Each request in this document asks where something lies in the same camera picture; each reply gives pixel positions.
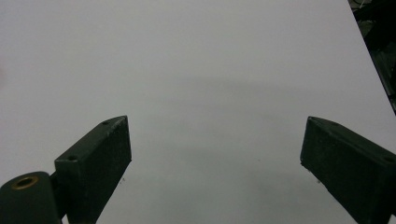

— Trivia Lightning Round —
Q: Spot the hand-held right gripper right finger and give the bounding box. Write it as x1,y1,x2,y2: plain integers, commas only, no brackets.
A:
300,116,396,224

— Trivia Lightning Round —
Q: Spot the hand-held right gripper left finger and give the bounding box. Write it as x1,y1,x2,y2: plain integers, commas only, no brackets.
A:
54,115,133,224

